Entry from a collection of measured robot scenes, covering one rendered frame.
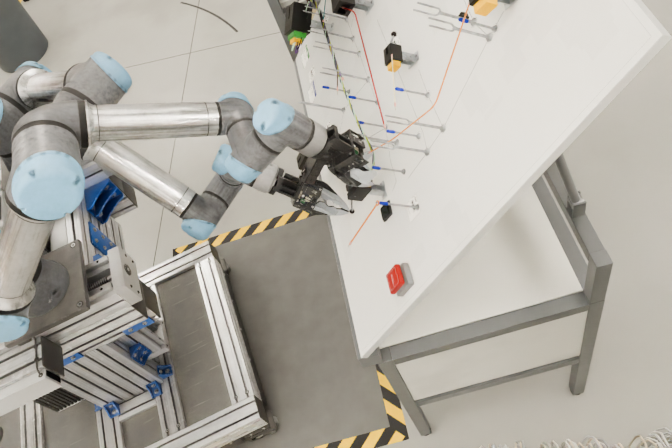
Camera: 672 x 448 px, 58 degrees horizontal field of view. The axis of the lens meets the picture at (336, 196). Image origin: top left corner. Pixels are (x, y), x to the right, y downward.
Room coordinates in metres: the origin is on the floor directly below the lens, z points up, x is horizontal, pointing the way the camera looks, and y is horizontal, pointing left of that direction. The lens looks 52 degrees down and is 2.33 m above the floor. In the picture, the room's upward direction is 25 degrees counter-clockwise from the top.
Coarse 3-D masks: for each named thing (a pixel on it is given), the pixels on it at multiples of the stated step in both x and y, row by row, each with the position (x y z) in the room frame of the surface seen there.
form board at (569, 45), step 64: (384, 0) 1.32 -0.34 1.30; (448, 0) 1.04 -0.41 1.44; (576, 0) 0.70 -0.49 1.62; (640, 0) 0.60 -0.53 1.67; (320, 64) 1.55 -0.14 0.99; (384, 64) 1.17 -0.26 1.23; (512, 64) 0.75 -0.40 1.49; (576, 64) 0.62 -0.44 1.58; (640, 64) 0.52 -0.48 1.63; (448, 128) 0.81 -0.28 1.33; (512, 128) 0.65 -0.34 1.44; (576, 128) 0.54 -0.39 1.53; (448, 192) 0.70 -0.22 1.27; (512, 192) 0.56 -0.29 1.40; (384, 256) 0.76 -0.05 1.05; (448, 256) 0.59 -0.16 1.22; (384, 320) 0.63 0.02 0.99
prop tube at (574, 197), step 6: (558, 162) 0.68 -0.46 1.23; (564, 162) 0.68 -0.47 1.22; (558, 168) 0.68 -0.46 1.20; (564, 168) 0.67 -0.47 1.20; (564, 174) 0.67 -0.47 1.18; (570, 174) 0.68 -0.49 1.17; (564, 180) 0.68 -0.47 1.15; (570, 180) 0.67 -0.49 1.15; (570, 186) 0.67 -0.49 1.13; (570, 192) 0.67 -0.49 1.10; (576, 192) 0.67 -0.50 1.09; (570, 198) 0.68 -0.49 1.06; (576, 198) 0.67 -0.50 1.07; (582, 198) 0.67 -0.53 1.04; (570, 204) 0.68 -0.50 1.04
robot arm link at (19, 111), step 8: (0, 96) 1.55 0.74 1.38; (8, 96) 1.54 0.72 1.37; (0, 104) 1.51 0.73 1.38; (8, 104) 1.52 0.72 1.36; (16, 104) 1.52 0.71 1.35; (0, 112) 1.49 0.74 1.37; (8, 112) 1.50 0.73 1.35; (16, 112) 1.51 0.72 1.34; (24, 112) 1.52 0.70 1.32; (0, 120) 1.47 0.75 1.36; (8, 120) 1.48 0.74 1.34; (16, 120) 1.49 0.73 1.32; (0, 128) 1.46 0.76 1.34; (8, 128) 1.47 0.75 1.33; (0, 136) 1.46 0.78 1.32; (8, 136) 1.46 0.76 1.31; (0, 144) 1.46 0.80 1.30; (8, 144) 1.46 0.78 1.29; (0, 152) 1.46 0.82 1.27; (8, 152) 1.46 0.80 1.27
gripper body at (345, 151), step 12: (336, 132) 0.88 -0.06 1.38; (348, 132) 0.91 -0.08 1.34; (336, 144) 0.87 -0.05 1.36; (348, 144) 0.87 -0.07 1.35; (360, 144) 0.89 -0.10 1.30; (336, 156) 0.88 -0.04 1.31; (348, 156) 0.86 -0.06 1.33; (360, 156) 0.86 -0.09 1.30; (336, 168) 0.87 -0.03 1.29; (348, 168) 0.87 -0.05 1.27
